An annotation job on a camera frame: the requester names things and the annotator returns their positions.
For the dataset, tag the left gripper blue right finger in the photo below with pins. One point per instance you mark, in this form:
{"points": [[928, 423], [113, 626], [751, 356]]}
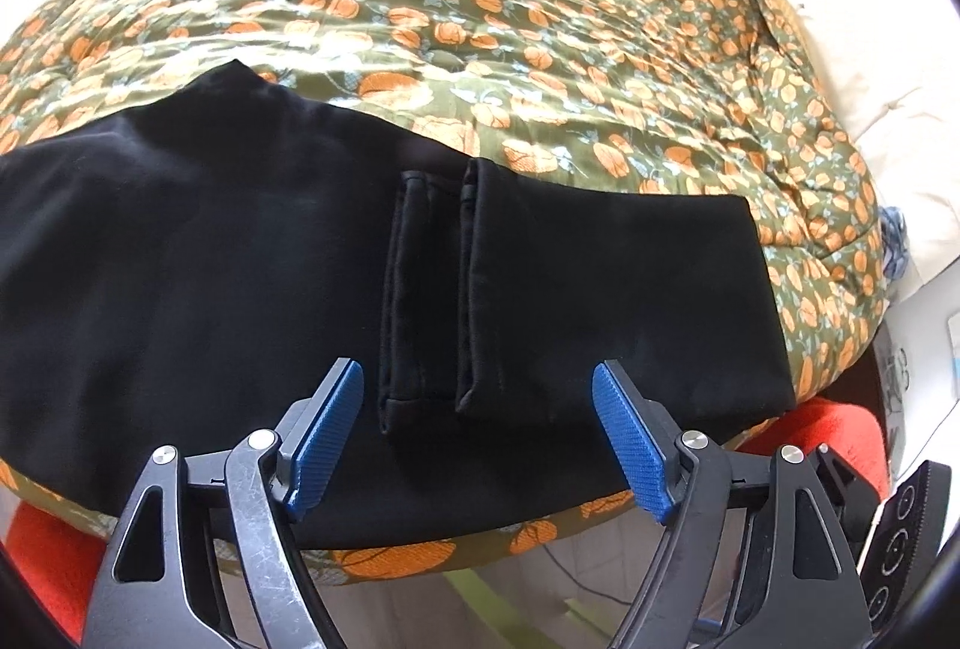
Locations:
{"points": [[796, 585]]}

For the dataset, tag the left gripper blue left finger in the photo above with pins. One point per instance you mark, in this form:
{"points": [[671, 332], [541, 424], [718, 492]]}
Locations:
{"points": [[158, 585]]}

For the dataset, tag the black pants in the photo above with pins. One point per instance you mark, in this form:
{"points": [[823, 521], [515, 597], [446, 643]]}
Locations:
{"points": [[182, 272]]}

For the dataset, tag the orange fluffy trousers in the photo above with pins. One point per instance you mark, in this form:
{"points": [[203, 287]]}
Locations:
{"points": [[59, 563]]}

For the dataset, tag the green orange floral comforter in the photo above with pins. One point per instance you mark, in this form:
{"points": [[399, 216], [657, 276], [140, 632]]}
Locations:
{"points": [[638, 96]]}

